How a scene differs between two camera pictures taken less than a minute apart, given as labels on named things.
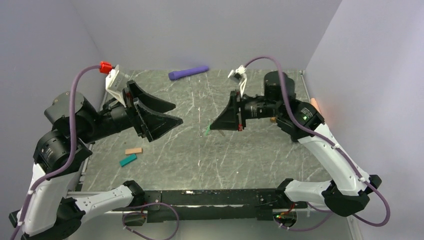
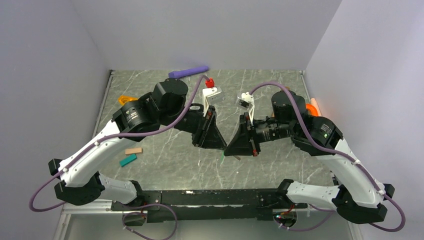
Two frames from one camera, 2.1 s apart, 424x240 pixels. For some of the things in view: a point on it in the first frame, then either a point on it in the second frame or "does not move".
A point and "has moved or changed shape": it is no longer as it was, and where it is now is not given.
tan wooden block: x=133 y=150 does not move
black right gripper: x=231 y=118 to x=243 y=142
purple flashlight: x=173 y=75 does not move
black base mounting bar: x=248 y=203 does not move
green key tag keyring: x=208 y=129 has moved or changed shape
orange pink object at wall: x=313 y=102 does not move
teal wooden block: x=127 y=160 does not move
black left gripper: x=149 y=121 to x=207 y=135
